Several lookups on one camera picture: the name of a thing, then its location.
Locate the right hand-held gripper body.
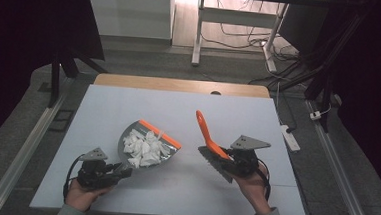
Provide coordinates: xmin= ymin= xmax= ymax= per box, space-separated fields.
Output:
xmin=228 ymin=133 xmax=273 ymax=178

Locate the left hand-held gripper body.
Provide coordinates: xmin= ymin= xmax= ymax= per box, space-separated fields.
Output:
xmin=76 ymin=146 xmax=119 ymax=193

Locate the pile of white paper scraps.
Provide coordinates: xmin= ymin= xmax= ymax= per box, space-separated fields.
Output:
xmin=121 ymin=127 xmax=173 ymax=171

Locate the orange-handled grey brush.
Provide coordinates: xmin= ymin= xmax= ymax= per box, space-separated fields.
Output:
xmin=191 ymin=109 xmax=239 ymax=185

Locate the grey dustpan with orange edge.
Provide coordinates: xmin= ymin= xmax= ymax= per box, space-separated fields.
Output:
xmin=115 ymin=117 xmax=185 ymax=175

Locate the person's left hand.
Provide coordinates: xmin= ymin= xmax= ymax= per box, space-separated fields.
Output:
xmin=64 ymin=178 xmax=116 ymax=215

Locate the person's right hand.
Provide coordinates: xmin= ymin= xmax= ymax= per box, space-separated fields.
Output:
xmin=229 ymin=160 xmax=275 ymax=215

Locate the white power strip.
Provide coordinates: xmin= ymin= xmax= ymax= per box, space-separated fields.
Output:
xmin=278 ymin=124 xmax=303 ymax=152

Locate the light blue table board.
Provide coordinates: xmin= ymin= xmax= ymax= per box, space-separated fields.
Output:
xmin=29 ymin=80 xmax=315 ymax=215

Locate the small white adapter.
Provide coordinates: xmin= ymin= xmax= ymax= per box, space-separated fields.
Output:
xmin=309 ymin=110 xmax=324 ymax=122

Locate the wooden table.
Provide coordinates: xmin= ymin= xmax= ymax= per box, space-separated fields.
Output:
xmin=93 ymin=73 xmax=272 ymax=99

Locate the black metal stand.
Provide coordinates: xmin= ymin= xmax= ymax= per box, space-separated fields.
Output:
xmin=266 ymin=5 xmax=373 ymax=136
xmin=46 ymin=43 xmax=111 ymax=112

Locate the white cabinet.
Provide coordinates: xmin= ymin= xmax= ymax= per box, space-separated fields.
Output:
xmin=83 ymin=0 xmax=177 ymax=41

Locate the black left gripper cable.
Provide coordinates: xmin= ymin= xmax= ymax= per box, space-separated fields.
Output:
xmin=61 ymin=152 xmax=85 ymax=205

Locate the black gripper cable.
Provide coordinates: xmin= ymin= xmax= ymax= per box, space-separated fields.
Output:
xmin=61 ymin=152 xmax=85 ymax=205
xmin=254 ymin=159 xmax=273 ymax=202

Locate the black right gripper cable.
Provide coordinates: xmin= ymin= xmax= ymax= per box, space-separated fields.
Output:
xmin=254 ymin=159 xmax=273 ymax=202

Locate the black plug with cable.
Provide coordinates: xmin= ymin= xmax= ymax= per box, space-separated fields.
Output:
xmin=273 ymin=82 xmax=300 ymax=134

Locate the aluminium rail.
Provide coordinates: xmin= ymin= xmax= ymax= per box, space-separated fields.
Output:
xmin=298 ymin=100 xmax=381 ymax=215
xmin=0 ymin=88 xmax=67 ymax=215

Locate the tangle of floor cables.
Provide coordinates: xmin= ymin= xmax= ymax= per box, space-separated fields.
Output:
xmin=200 ymin=0 xmax=303 ymax=57

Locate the white desk frame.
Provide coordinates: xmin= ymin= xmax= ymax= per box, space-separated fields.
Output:
xmin=190 ymin=0 xmax=291 ymax=74

